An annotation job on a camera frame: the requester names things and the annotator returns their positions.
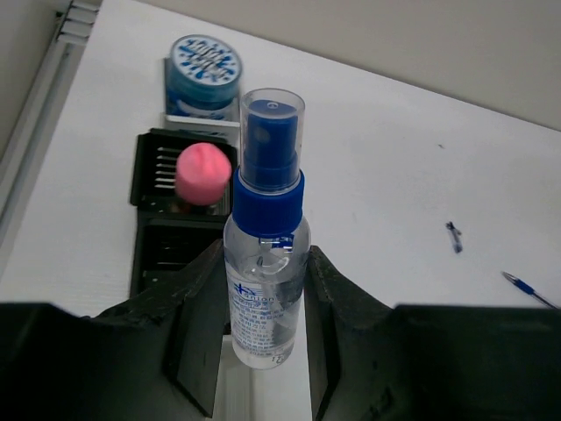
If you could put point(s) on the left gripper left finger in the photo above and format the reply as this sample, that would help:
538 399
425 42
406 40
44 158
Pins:
153 357

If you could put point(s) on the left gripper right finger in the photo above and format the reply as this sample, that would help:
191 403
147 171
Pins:
368 361

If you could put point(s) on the clear spray bottle blue cap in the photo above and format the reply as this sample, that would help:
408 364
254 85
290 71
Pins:
267 238

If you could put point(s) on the pink capped marker tube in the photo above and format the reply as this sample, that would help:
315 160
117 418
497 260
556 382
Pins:
202 176

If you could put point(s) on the blue slime jar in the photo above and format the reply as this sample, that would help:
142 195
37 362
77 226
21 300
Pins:
202 78

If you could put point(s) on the black mesh container front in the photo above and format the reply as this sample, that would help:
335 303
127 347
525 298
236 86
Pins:
168 243

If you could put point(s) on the blue pen cap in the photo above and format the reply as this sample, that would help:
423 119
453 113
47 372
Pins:
455 234

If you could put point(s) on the blue pen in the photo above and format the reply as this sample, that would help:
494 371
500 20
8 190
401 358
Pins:
528 290

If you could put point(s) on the silver mesh container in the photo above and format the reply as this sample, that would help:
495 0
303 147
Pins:
178 116

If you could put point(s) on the aluminium frame rail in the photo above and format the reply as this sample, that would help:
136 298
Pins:
34 126

